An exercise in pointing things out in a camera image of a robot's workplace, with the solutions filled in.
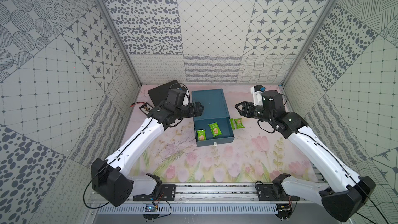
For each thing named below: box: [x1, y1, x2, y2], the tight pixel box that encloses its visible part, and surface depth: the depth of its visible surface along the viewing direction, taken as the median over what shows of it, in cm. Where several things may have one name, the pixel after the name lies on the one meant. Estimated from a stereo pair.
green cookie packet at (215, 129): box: [207, 121, 223, 138], surface depth 80 cm
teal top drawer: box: [193, 116, 235, 148], surface depth 80 cm
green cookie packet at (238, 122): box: [233, 117, 246, 129], surface depth 100 cm
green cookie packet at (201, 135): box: [196, 129, 207, 142], surface depth 78 cm
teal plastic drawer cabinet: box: [191, 88, 231, 121], surface depth 81 cm
